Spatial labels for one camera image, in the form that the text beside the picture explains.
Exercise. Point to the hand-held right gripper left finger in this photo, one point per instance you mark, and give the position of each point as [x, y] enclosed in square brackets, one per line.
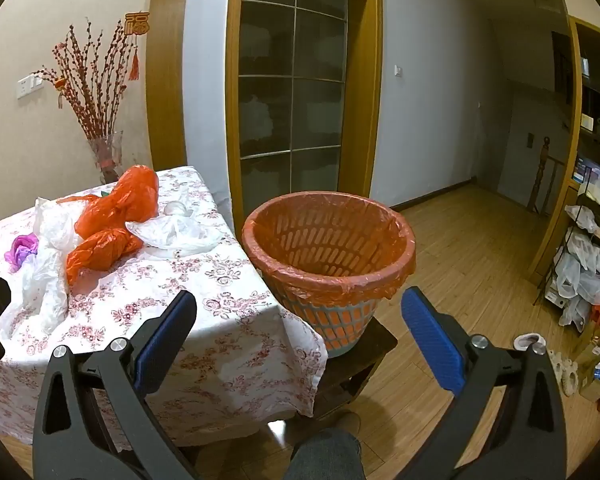
[164, 342]

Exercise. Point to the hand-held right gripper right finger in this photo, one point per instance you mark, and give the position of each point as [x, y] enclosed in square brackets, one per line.
[430, 345]

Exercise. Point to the white plastic bag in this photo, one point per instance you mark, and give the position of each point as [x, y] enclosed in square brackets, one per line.
[175, 236]
[45, 280]

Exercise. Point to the purple plastic bag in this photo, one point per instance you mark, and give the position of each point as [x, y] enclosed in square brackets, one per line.
[20, 251]

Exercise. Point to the grey plastic trash basket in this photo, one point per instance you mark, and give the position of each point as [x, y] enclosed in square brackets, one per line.
[335, 337]

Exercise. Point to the orange plastic bag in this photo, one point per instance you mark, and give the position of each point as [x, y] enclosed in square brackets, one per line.
[100, 252]
[135, 195]

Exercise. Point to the orange bin liner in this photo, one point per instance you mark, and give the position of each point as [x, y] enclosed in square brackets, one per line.
[330, 232]

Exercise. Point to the floral tablecloth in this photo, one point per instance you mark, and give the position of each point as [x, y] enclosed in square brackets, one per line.
[205, 320]

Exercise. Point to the dark wooden stool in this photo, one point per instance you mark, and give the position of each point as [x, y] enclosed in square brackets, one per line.
[367, 350]

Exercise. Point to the pink white slipper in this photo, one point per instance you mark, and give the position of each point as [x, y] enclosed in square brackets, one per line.
[529, 342]

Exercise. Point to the person's brown shoe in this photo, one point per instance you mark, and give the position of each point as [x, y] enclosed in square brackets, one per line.
[345, 422]

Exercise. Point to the pair of beige shoes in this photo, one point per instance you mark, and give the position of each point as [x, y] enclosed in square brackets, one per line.
[565, 372]

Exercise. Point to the black metal rack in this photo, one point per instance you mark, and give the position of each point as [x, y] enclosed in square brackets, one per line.
[555, 280]

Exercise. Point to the person's leg in jeans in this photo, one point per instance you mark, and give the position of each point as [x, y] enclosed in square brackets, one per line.
[325, 460]

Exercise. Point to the cardboard box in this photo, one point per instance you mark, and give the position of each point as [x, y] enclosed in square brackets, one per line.
[591, 385]

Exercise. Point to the glass vase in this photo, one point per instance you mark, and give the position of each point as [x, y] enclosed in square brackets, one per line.
[105, 155]

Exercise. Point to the red decorative branches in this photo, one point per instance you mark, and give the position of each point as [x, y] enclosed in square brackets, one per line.
[92, 100]

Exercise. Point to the wooden glass door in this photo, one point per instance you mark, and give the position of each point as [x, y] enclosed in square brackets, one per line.
[290, 110]

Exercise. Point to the wooden shelf cabinet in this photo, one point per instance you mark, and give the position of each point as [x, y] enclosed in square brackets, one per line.
[577, 110]

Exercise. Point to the red hanging ornament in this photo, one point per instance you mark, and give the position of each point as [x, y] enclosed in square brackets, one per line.
[136, 22]

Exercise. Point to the white wall outlet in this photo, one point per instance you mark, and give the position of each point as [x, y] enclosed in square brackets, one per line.
[30, 85]

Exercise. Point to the wooden wall trim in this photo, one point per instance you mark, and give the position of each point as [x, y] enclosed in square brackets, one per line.
[165, 85]

